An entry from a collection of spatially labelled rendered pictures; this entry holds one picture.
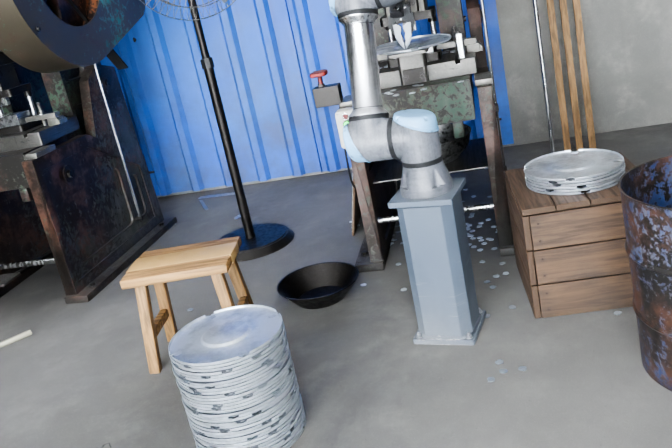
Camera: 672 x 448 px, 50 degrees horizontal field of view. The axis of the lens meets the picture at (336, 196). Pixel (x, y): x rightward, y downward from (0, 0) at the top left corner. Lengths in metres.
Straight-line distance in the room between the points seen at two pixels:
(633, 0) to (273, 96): 1.94
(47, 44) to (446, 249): 1.71
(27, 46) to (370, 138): 1.48
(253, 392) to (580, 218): 1.03
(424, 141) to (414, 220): 0.23
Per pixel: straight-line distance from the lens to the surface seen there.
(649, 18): 4.06
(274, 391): 1.82
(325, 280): 2.70
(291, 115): 4.10
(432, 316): 2.15
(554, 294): 2.23
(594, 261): 2.21
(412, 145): 1.98
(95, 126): 3.50
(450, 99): 2.59
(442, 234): 2.03
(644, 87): 4.11
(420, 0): 2.71
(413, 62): 2.64
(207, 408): 1.82
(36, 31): 2.93
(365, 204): 2.66
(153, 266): 2.34
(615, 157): 2.34
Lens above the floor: 1.09
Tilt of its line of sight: 17 degrees down
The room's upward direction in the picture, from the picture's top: 12 degrees counter-clockwise
